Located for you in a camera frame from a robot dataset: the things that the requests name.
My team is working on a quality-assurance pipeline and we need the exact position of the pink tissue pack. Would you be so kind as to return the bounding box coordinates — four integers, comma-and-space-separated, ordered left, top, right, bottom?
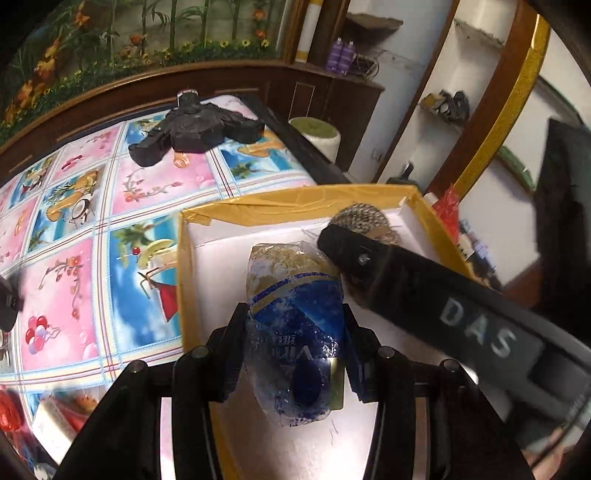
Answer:
32, 394, 98, 464

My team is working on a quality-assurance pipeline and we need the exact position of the brown knitted sock bundle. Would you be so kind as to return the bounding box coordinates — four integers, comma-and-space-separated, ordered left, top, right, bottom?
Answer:
329, 203, 402, 246

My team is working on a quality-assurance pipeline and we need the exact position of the artificial flower display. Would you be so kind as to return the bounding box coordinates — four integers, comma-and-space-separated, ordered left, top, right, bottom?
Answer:
1, 0, 290, 142

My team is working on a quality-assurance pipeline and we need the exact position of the dark green vase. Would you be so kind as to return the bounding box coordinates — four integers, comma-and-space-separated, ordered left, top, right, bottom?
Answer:
387, 162, 420, 188

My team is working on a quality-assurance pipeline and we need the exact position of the red bag on cabinet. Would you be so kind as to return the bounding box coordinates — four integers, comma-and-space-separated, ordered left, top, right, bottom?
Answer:
433, 185, 460, 244

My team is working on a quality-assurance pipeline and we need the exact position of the white green stool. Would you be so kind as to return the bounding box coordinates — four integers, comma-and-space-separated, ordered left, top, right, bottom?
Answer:
290, 117, 341, 163

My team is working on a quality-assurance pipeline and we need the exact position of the blue plastic pack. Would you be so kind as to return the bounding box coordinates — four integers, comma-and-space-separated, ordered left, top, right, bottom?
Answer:
245, 242, 345, 427

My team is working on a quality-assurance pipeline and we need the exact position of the purple spray can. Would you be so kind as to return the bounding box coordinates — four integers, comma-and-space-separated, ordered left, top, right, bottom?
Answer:
325, 37, 344, 73
335, 41, 356, 76

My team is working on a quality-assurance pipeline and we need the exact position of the white box with yellow tape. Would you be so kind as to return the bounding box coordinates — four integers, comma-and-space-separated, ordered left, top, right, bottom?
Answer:
177, 185, 470, 479

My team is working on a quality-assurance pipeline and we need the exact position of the red plastic bag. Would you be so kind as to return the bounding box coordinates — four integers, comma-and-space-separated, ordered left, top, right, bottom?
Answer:
0, 390, 23, 433

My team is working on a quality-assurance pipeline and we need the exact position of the flowered vinyl tablecloth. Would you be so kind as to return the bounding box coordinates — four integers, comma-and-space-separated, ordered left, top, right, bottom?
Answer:
0, 94, 320, 467

